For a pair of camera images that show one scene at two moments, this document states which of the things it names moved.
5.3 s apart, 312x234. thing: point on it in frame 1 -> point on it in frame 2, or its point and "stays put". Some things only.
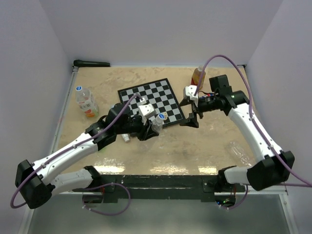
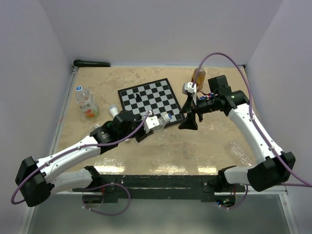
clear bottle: x=157 y=125 -> x=163 y=121
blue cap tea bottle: x=87 y=102 stays put
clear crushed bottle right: x=241 y=157 stays put
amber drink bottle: x=197 y=76 stays put
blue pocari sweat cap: x=161 y=116 -> x=167 y=117
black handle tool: x=78 y=63 stays put
